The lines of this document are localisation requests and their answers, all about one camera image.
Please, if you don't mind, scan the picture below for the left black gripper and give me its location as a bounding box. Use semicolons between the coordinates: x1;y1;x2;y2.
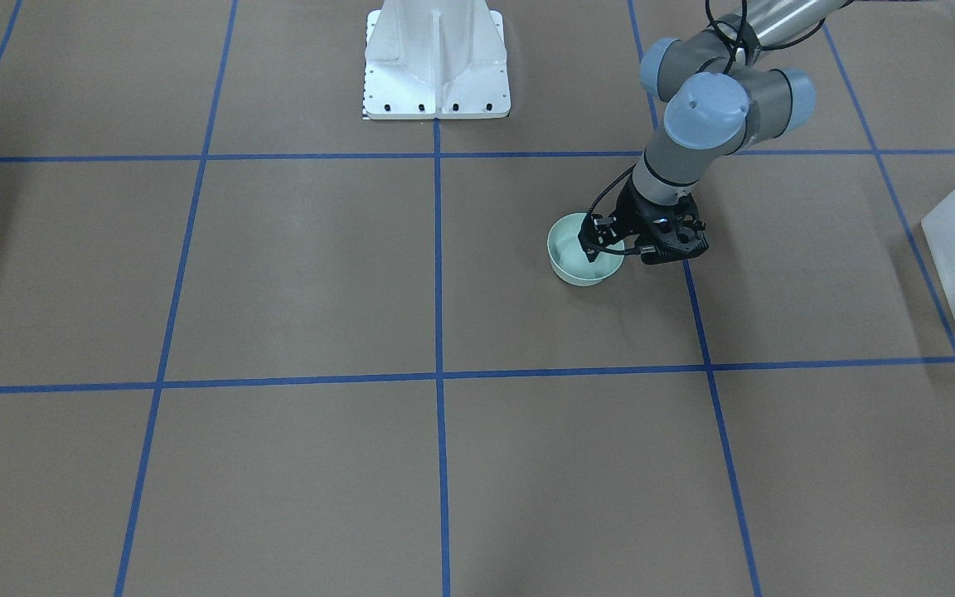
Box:
579;178;677;264

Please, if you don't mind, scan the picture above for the mint green bowl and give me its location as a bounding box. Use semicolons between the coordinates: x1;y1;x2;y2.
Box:
546;212;624;287

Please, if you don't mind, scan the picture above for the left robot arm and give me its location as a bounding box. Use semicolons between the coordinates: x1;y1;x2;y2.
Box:
576;1;846;265

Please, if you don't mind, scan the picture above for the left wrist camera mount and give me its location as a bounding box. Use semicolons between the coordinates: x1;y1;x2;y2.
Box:
636;194;710;265

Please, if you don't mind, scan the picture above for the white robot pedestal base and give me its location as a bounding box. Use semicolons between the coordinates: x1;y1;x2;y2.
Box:
361;1;511;120

